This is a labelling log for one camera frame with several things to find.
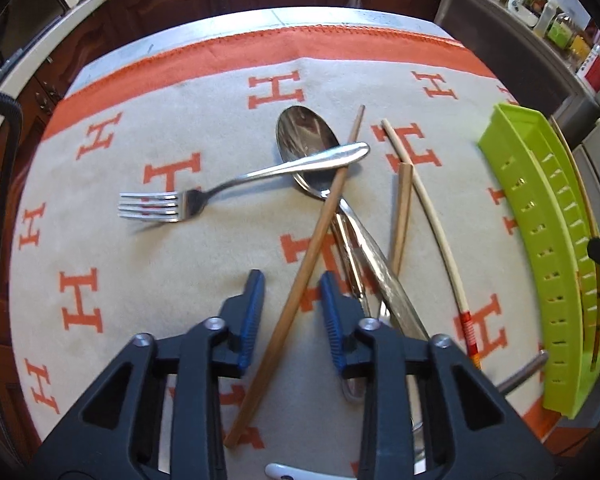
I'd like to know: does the steel chopstick pair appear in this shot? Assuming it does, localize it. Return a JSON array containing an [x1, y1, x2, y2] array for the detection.
[[498, 349, 548, 396]]

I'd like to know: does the light wooden chopstick red band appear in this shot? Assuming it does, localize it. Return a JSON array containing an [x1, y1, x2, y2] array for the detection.
[[380, 118, 481, 370]]

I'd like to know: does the white ceramic soup spoon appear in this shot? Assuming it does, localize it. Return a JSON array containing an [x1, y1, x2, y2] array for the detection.
[[264, 463, 355, 480]]

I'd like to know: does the green plastic utensil tray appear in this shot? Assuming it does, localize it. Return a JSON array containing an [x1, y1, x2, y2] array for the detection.
[[478, 103, 600, 418]]

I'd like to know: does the steel fork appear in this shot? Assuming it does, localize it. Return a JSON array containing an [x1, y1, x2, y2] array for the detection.
[[118, 142, 370, 223]]

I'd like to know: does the short brown wooden chopstick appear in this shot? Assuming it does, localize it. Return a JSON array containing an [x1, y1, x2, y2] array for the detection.
[[389, 162, 414, 275]]

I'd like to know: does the orange and beige H blanket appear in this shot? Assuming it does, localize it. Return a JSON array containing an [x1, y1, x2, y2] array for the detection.
[[9, 25, 550, 479]]

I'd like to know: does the large steel spoon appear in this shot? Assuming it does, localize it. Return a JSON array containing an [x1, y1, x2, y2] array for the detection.
[[276, 105, 428, 340]]

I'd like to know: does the steel knife handle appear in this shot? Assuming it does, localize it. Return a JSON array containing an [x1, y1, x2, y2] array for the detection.
[[332, 214, 370, 404]]

